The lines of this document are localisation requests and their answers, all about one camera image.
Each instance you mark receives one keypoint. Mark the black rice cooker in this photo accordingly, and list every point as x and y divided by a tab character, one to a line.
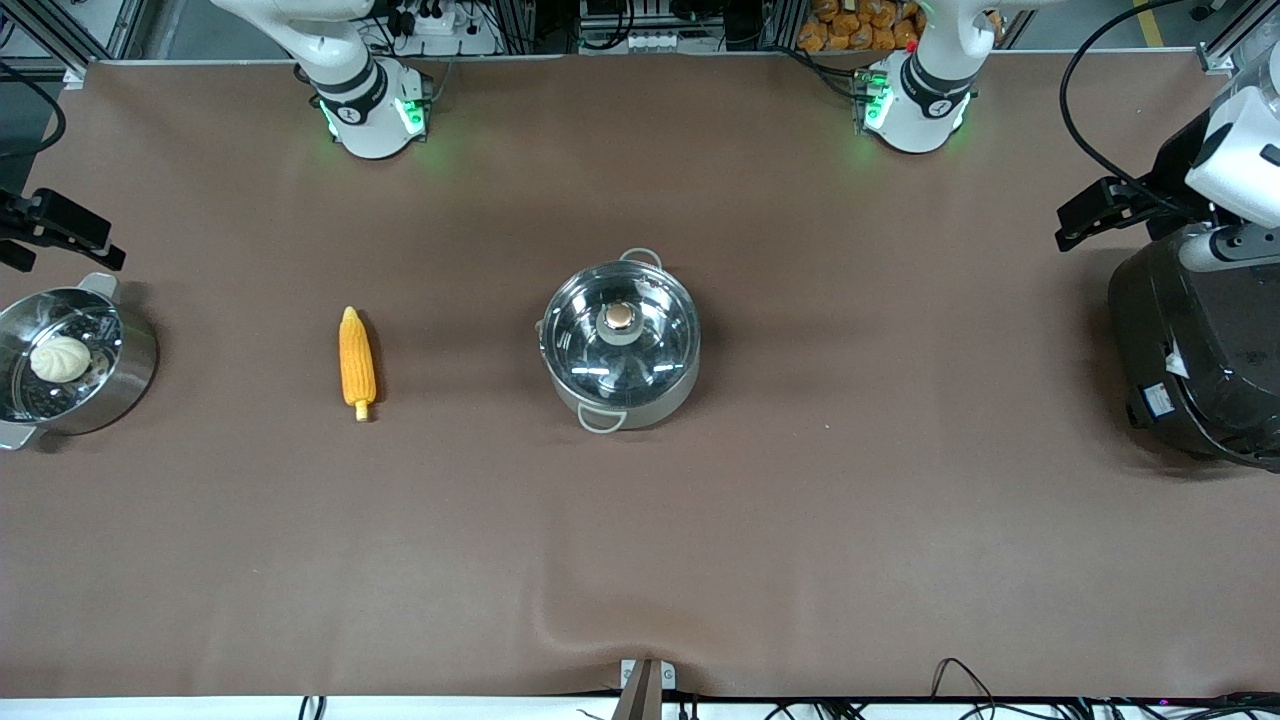
1200	345

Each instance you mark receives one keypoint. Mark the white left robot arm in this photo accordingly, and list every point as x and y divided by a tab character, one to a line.
925	100

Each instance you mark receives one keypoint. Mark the brown table cloth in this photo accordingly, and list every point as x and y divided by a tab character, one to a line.
640	550

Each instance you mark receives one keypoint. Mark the glass pot lid with knob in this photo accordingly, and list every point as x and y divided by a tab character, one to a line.
640	372

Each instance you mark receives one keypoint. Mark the perforated steel steamer tray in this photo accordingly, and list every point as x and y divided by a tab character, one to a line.
95	335

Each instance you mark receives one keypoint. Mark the white steamed bun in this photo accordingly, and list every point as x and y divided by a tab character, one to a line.
60	358

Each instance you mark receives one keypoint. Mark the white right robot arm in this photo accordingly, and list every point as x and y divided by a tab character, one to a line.
365	110

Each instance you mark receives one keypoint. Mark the stainless steel steamer pot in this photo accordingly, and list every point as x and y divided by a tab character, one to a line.
135	365

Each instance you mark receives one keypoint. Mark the white multi-socket strip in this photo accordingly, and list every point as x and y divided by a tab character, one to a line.
640	42

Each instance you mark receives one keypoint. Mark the bag of orange fruit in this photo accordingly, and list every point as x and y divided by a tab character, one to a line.
860	28

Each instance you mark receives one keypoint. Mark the metal table clamp bracket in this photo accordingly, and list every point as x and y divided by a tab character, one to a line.
645	685

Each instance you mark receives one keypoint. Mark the white power strip with plugs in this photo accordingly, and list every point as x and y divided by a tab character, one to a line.
440	25

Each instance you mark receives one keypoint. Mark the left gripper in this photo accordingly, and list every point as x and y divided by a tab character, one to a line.
1170	178

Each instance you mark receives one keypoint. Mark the yellow corn cob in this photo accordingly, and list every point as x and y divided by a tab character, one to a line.
356	360

